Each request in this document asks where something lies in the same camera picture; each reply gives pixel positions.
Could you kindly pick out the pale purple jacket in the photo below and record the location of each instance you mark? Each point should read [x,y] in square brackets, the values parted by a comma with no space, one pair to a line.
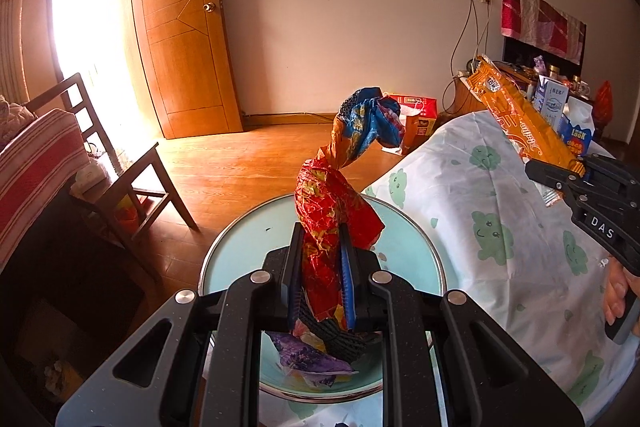
[10,117]

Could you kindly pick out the red white striped cloth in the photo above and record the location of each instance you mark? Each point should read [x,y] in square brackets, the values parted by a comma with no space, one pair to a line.
[35,157]

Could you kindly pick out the television with red cloth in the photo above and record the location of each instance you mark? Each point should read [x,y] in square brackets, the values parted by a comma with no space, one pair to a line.
[540,17]

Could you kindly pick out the gold tin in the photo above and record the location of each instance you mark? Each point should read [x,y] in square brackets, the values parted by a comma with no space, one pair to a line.
[553,71]

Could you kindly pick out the wooden television cabinet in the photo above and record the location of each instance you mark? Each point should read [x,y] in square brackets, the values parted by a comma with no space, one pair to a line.
[457,99]

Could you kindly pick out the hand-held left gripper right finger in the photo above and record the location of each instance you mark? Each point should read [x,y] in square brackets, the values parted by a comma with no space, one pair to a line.
[348,287]

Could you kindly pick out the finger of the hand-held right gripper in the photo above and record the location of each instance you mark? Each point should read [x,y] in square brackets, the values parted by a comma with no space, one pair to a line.
[615,174]
[550,179]

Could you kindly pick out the orange biscuit packet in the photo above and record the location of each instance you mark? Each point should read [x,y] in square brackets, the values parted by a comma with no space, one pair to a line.
[525,127]

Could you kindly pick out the white orange paper bag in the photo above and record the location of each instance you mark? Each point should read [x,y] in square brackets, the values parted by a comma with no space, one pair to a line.
[419,132]

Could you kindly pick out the light blue enamel basin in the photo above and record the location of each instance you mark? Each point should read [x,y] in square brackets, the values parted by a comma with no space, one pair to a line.
[240,247]

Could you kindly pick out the purple foil wrapper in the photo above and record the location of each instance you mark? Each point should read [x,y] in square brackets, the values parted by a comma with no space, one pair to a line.
[305,357]

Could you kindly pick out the red plastic bag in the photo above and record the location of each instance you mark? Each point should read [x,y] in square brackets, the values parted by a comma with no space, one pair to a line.
[603,103]

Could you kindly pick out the black television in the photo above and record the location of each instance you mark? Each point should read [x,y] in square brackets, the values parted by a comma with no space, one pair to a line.
[520,49]

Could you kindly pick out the white milk carton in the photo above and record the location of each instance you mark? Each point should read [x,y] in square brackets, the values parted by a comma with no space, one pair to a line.
[552,99]

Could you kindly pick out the beige striped curtain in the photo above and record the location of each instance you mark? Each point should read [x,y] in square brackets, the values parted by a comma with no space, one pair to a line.
[12,32]

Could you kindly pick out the orange wooden door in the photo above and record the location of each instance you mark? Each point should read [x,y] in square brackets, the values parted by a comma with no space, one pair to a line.
[185,32]

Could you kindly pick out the dark wooden chair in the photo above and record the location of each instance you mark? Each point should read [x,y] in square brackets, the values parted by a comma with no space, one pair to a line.
[145,167]

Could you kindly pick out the red gift box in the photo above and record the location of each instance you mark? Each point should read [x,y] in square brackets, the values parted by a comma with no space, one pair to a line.
[417,103]

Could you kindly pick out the white tissue pack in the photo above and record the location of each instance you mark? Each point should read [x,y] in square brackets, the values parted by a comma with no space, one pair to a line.
[90,175]

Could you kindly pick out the black foam fruit net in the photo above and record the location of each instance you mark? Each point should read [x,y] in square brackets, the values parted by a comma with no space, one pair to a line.
[345,343]

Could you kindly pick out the person's right hand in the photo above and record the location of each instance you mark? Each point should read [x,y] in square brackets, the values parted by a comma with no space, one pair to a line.
[612,289]

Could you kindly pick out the red crinkled foil wrapper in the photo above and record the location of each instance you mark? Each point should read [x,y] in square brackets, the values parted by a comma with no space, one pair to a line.
[325,207]

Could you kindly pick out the cardboard box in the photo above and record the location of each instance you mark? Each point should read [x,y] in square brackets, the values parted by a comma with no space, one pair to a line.
[45,347]

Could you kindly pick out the white mug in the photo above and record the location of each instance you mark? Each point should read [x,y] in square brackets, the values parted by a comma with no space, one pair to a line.
[582,88]

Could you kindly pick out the orange plastic container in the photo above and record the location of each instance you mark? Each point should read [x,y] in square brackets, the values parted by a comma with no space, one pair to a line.
[127,215]

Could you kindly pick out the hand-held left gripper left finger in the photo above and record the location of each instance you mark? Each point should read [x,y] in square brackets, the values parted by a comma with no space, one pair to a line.
[295,279]

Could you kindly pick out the white green print tablecloth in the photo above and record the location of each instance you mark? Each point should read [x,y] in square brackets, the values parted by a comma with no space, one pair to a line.
[475,297]

